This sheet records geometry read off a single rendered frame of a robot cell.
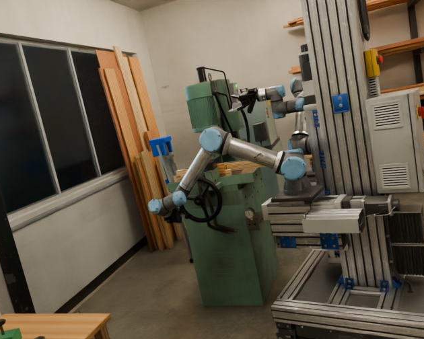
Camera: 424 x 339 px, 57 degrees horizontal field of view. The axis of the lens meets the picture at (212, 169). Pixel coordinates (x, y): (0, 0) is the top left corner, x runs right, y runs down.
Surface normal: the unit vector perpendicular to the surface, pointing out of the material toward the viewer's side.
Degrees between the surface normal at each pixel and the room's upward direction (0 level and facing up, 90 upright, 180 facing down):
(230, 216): 90
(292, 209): 90
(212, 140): 86
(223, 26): 90
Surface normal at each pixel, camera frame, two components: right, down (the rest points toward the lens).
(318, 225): -0.51, 0.24
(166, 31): -0.28, 0.21
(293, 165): -0.07, 0.24
